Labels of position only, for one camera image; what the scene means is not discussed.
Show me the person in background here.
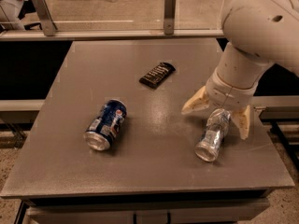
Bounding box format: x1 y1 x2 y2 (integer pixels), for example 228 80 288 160
0 0 36 30

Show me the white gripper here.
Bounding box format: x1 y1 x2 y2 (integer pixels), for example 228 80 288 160
181 71 257 140

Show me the metal rail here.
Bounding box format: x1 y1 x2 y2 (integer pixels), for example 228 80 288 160
0 30 224 42

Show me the grey table cabinet base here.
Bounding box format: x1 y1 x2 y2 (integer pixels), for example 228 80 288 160
13 190 269 224

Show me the silver redbull can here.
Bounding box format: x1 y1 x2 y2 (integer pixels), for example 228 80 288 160
194 108 231 162

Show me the blue pepsi can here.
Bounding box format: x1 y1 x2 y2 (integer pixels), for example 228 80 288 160
83 99 127 151

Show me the clear acrylic barrier panel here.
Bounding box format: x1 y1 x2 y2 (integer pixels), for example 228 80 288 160
18 0 232 33

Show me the metal bracket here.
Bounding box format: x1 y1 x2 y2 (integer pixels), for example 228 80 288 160
32 0 57 36
164 0 176 35

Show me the black snack bar wrapper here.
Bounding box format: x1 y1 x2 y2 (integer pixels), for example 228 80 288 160
139 63 176 89

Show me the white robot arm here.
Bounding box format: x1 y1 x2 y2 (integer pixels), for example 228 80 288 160
181 0 299 139

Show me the left metal bracket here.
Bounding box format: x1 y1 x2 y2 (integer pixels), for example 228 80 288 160
32 0 57 36

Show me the middle metal bracket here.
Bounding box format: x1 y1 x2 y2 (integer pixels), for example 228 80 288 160
164 0 176 35

